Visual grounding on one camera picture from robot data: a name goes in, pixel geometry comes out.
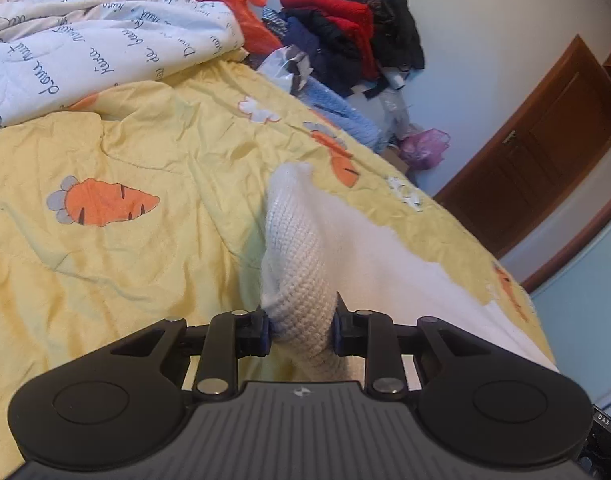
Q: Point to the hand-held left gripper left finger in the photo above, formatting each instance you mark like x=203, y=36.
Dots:
x=265, y=337

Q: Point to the clear plastic bag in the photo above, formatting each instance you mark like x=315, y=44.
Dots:
x=398, y=112

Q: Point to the white printed plastic bag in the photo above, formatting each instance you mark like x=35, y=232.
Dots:
x=285, y=67

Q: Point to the pink plastic bag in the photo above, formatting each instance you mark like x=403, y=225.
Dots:
x=425, y=150

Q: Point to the brown wooden door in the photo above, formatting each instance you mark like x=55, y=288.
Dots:
x=545, y=160

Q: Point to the yellow carrot print quilt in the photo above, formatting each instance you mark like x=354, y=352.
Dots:
x=135, y=270

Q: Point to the white knit sweater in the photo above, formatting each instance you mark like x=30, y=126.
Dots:
x=295, y=240

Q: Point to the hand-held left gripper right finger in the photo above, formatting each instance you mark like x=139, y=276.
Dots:
x=338, y=337

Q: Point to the white script print quilt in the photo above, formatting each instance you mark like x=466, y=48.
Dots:
x=85, y=50

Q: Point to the light blue knit blanket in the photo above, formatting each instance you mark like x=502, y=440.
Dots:
x=345, y=115

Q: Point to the pile of dark and red clothes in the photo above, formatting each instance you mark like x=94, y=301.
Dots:
x=345, y=25

